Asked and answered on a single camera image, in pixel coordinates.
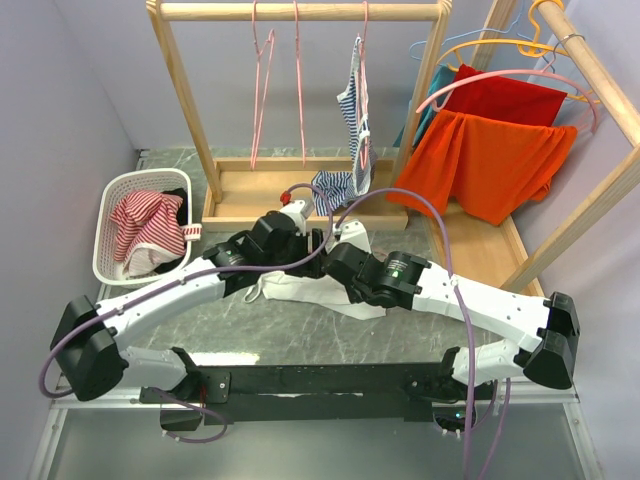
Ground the white perforated laundry basket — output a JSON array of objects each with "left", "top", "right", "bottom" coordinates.
[{"left": 93, "top": 168, "right": 202, "bottom": 288}]

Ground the pink hanger of blue top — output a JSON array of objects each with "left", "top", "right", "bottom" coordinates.
[{"left": 356, "top": 1, "right": 370, "bottom": 170}]

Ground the red white striped tank top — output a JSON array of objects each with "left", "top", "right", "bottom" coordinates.
[{"left": 109, "top": 188, "right": 202, "bottom": 264}]

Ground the blue white striped tank top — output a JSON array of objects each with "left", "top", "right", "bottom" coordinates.
[{"left": 312, "top": 36, "right": 377, "bottom": 216}]

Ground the pink hanger of striped top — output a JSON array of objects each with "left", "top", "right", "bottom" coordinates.
[{"left": 292, "top": 0, "right": 306, "bottom": 166}]

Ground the pink wire hanger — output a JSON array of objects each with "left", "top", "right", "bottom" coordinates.
[{"left": 250, "top": 1, "right": 275, "bottom": 170}]

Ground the small wooden clothes rack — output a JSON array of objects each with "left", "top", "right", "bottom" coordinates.
[{"left": 145, "top": 0, "right": 454, "bottom": 232}]

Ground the orange plastic hanger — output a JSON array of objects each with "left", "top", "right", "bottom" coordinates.
[{"left": 438, "top": 1, "right": 587, "bottom": 102}]

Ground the red shirt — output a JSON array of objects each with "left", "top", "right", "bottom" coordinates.
[{"left": 444, "top": 76, "right": 567, "bottom": 127}]

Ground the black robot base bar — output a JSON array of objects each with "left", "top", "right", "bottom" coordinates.
[{"left": 169, "top": 362, "right": 467, "bottom": 424}]

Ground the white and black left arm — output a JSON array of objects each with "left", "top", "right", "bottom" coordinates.
[{"left": 46, "top": 211, "right": 327, "bottom": 402}]

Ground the teal garment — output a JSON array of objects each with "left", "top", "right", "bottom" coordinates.
[{"left": 394, "top": 64, "right": 459, "bottom": 149}]

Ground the black tank top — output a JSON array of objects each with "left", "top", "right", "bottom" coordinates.
[{"left": 159, "top": 187, "right": 190, "bottom": 226}]

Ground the large wooden clothes rack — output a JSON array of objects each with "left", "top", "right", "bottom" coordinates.
[{"left": 397, "top": 0, "right": 640, "bottom": 301}]

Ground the orange shirt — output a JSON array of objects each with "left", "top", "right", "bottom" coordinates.
[{"left": 394, "top": 120, "right": 577, "bottom": 226}]

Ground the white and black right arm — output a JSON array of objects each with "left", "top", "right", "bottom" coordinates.
[{"left": 323, "top": 243, "right": 580, "bottom": 398}]

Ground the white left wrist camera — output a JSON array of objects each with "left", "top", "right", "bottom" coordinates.
[{"left": 279, "top": 191, "right": 314, "bottom": 234}]

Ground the blue wire hanger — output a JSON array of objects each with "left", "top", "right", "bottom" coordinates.
[{"left": 408, "top": 1, "right": 525, "bottom": 61}]

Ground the large pink plastic hanger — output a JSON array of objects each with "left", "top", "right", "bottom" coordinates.
[{"left": 416, "top": 65, "right": 599, "bottom": 135}]

